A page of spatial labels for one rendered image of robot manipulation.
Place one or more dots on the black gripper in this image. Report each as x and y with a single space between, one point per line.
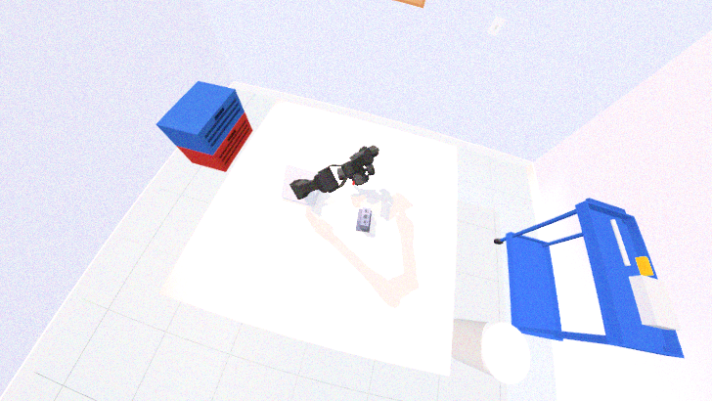
370 168

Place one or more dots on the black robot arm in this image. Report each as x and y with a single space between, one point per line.
325 180

